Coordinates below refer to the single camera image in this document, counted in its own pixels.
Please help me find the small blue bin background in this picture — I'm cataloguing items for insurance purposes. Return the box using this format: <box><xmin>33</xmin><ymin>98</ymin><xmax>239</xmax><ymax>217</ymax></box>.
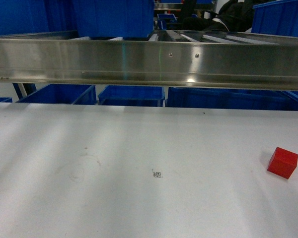
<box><xmin>157</xmin><ymin>13</ymin><xmax>177</xmax><ymax>30</ymax></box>

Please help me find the blue bin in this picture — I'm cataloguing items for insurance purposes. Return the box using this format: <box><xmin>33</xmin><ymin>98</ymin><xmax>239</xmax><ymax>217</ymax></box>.
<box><xmin>98</xmin><ymin>85</ymin><xmax>165</xmax><ymax>107</ymax></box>
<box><xmin>0</xmin><ymin>0</ymin><xmax>77</xmax><ymax>35</ymax></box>
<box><xmin>165</xmin><ymin>87</ymin><xmax>298</xmax><ymax>111</ymax></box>
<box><xmin>17</xmin><ymin>84</ymin><xmax>97</xmax><ymax>105</ymax></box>
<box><xmin>251</xmin><ymin>0</ymin><xmax>298</xmax><ymax>37</ymax></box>

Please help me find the blue bin lower right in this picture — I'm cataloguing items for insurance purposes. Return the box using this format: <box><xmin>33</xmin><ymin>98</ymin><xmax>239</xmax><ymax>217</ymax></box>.
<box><xmin>165</xmin><ymin>87</ymin><xmax>298</xmax><ymax>111</ymax></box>

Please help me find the red magnetic block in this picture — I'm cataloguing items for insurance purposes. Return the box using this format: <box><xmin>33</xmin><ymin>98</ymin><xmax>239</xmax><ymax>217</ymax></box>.
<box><xmin>267</xmin><ymin>147</ymin><xmax>298</xmax><ymax>179</ymax></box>

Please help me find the blue bin lower middle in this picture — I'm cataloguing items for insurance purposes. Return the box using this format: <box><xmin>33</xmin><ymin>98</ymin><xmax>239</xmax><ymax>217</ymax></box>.
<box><xmin>98</xmin><ymin>85</ymin><xmax>165</xmax><ymax>107</ymax></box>

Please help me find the blue bin lower left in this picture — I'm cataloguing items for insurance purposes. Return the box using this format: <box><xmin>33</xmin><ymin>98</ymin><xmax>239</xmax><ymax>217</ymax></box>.
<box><xmin>17</xmin><ymin>84</ymin><xmax>97</xmax><ymax>105</ymax></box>

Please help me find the large blue bin upper shelf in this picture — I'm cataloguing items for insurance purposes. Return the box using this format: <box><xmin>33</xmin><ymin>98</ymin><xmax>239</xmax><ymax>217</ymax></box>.
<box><xmin>73</xmin><ymin>0</ymin><xmax>154</xmax><ymax>38</ymax></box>

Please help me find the blue bin upper right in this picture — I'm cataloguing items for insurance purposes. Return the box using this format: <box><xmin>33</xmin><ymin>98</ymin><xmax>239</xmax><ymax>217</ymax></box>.
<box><xmin>251</xmin><ymin>0</ymin><xmax>298</xmax><ymax>37</ymax></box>

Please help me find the small QR code sticker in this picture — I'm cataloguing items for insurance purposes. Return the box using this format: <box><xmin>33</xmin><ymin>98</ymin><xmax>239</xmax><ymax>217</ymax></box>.
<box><xmin>152</xmin><ymin>169</ymin><xmax>163</xmax><ymax>178</ymax></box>

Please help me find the stainless steel shelf rail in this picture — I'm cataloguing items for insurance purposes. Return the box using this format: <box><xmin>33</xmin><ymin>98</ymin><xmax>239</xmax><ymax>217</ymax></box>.
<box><xmin>0</xmin><ymin>30</ymin><xmax>298</xmax><ymax>91</ymax></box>

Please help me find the blue bin upper left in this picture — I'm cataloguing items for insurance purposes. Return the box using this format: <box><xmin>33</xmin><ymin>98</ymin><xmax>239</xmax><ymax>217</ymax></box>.
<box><xmin>0</xmin><ymin>0</ymin><xmax>77</xmax><ymax>35</ymax></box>

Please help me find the person in black clothes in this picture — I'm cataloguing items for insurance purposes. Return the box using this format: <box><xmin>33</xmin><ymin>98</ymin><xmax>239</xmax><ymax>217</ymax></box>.
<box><xmin>182</xmin><ymin>0</ymin><xmax>259</xmax><ymax>32</ymax></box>

